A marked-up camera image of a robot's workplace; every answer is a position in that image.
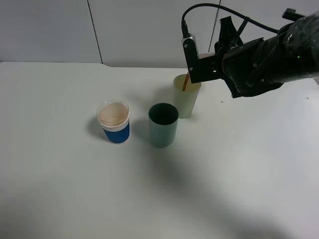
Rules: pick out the drink bottle with pink label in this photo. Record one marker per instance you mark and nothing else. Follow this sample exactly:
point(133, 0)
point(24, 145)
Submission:
point(205, 55)

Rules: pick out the blue sleeved clear cup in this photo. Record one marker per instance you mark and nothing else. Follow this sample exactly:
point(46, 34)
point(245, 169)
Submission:
point(114, 118)

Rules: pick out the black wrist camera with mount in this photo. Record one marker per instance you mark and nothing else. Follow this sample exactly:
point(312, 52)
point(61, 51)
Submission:
point(201, 70)

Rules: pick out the pale yellow plastic cup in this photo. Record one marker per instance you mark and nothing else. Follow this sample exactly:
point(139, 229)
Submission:
point(184, 101)

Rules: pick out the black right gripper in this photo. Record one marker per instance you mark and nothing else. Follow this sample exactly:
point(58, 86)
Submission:
point(246, 68)

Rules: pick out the teal green plastic cup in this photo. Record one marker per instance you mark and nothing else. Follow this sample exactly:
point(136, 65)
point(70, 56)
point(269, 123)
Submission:
point(163, 119)

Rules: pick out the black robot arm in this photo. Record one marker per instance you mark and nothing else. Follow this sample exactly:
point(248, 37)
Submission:
point(297, 55)

